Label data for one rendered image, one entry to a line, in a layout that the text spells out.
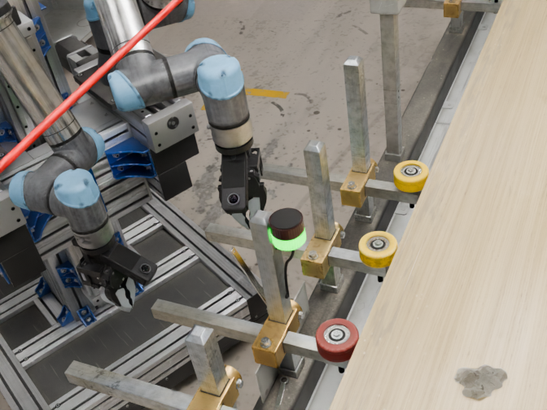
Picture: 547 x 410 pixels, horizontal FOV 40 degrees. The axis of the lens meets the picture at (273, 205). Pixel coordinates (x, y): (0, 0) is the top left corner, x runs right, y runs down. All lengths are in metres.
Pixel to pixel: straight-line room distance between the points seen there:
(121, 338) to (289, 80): 1.89
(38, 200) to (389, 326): 0.71
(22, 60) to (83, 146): 0.21
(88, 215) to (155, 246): 1.28
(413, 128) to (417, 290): 0.85
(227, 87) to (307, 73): 2.67
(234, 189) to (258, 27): 3.17
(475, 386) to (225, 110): 0.63
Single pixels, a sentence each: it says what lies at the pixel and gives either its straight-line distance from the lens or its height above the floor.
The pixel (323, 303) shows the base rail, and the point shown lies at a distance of 1.74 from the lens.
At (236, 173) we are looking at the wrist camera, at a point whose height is 1.17.
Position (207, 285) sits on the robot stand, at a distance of 2.53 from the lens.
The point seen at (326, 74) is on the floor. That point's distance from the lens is 3.90.
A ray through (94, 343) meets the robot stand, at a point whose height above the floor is 0.21.
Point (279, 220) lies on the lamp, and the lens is 1.29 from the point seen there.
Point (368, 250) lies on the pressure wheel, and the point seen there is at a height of 0.91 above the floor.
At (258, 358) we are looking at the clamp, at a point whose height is 0.84.
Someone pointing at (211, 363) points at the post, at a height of 1.05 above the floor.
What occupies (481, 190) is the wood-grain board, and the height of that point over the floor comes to 0.90.
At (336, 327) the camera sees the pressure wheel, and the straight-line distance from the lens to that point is 1.42.
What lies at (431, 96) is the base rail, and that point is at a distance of 2.37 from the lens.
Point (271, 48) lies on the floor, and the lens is 4.22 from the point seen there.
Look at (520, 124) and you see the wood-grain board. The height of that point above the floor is 0.90.
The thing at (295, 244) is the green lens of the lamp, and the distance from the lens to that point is 1.29.
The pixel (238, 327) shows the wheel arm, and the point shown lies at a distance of 1.51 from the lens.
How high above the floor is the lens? 1.99
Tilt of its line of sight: 40 degrees down
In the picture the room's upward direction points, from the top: 10 degrees counter-clockwise
